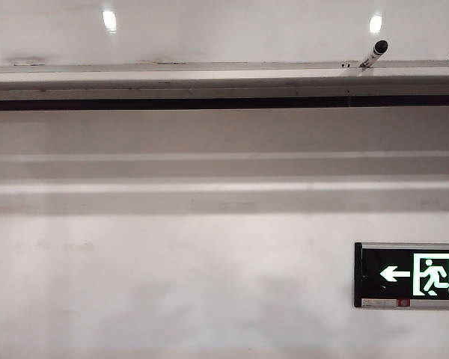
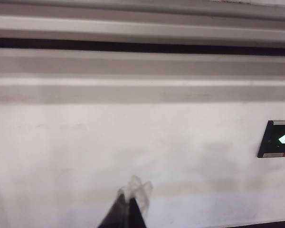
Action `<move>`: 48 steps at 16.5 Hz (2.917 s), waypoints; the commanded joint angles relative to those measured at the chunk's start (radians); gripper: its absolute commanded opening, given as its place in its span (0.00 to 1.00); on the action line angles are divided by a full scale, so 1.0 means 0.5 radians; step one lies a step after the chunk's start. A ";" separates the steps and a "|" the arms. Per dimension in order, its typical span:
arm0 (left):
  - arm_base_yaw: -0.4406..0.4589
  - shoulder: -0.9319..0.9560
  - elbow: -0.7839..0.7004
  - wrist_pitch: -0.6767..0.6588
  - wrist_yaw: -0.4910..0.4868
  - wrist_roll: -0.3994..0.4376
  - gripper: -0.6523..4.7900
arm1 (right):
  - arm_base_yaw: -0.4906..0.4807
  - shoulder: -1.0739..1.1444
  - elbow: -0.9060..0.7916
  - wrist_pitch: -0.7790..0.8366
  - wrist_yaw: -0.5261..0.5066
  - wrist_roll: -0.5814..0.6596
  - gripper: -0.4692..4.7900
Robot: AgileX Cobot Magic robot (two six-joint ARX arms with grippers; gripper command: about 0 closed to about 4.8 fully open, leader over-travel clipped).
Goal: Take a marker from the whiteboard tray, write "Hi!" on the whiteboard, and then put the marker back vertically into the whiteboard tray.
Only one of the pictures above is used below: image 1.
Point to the white whiteboard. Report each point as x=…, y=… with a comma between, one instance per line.
x=209, y=33

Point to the aluminium whiteboard tray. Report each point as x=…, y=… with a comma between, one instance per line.
x=172, y=88

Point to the green illuminated exit sign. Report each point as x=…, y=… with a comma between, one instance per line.
x=396, y=276

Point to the white marker with black cap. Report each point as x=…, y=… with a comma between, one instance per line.
x=374, y=54

